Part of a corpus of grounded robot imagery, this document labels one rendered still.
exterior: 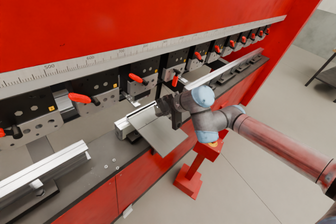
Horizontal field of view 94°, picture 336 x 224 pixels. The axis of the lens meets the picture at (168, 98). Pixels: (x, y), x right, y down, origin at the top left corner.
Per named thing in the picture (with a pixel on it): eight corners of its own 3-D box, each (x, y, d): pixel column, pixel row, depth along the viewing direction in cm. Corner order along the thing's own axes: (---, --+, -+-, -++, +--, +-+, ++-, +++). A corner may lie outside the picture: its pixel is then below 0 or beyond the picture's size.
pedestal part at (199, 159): (189, 181, 150) (209, 151, 115) (184, 177, 152) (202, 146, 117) (192, 175, 154) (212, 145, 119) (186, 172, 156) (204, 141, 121)
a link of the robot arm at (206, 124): (231, 134, 55) (222, 104, 56) (207, 145, 50) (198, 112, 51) (215, 134, 62) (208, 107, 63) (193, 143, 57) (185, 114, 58)
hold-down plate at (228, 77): (220, 86, 143) (221, 83, 141) (215, 82, 146) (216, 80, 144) (234, 76, 162) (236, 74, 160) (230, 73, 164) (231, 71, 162)
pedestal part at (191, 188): (195, 200, 149) (199, 196, 141) (172, 184, 156) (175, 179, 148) (202, 182, 163) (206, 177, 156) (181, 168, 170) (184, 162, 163)
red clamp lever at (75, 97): (73, 96, 43) (101, 102, 51) (67, 88, 45) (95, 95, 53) (69, 101, 43) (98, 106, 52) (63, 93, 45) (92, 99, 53)
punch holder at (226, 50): (221, 57, 116) (231, 35, 106) (212, 52, 120) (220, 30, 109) (230, 53, 125) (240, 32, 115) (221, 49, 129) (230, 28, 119)
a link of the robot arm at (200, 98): (204, 110, 49) (196, 84, 50) (182, 115, 58) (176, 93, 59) (219, 105, 54) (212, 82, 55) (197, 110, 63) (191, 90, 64)
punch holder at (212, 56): (206, 64, 104) (216, 39, 93) (196, 58, 108) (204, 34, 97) (218, 59, 113) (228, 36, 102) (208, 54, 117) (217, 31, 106)
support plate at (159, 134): (162, 158, 69) (163, 157, 68) (127, 121, 81) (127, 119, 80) (188, 137, 80) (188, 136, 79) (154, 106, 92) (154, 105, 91)
